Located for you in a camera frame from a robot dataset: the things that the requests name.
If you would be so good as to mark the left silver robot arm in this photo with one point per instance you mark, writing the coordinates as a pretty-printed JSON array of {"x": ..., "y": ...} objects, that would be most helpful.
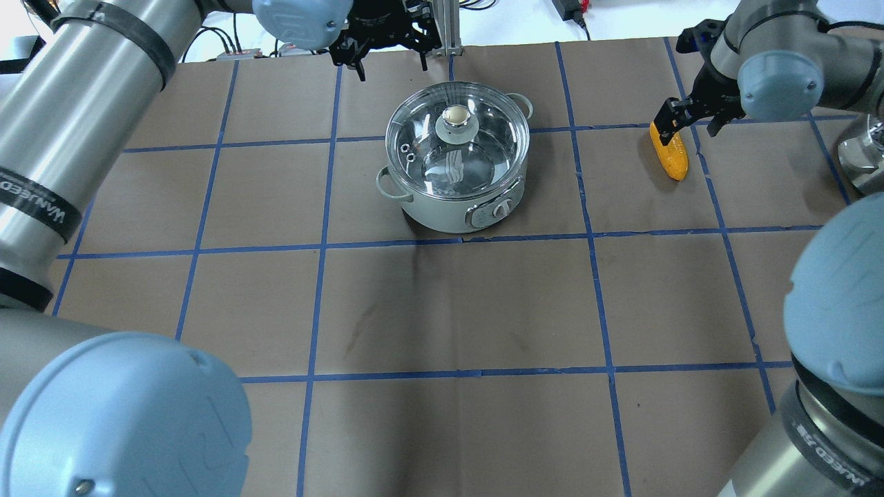
[{"x": 105, "y": 160}]

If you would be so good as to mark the black power adapter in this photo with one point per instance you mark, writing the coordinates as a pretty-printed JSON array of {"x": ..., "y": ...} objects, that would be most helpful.
[{"x": 572, "y": 10}]

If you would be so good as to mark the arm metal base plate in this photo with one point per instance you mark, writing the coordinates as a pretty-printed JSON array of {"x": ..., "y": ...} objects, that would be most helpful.
[{"x": 863, "y": 155}]

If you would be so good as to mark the yellow corn cob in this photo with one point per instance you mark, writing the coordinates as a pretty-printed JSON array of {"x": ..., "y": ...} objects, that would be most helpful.
[{"x": 673, "y": 156}]

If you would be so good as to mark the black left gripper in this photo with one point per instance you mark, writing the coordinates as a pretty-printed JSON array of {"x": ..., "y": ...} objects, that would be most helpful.
[{"x": 382, "y": 23}]

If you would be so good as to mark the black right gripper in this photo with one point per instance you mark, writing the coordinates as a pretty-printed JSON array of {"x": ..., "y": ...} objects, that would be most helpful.
[{"x": 712, "y": 90}]

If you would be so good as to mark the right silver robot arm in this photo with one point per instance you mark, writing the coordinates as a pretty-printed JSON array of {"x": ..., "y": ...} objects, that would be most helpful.
[{"x": 775, "y": 61}]

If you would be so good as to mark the pale green electric pot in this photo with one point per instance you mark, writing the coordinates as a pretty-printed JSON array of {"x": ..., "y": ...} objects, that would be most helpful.
[{"x": 455, "y": 217}]

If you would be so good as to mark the aluminium profile post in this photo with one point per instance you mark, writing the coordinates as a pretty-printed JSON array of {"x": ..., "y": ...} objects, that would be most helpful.
[{"x": 447, "y": 16}]

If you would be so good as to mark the glass pot lid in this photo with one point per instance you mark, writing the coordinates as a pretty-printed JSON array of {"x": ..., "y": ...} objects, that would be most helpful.
[{"x": 458, "y": 140}]

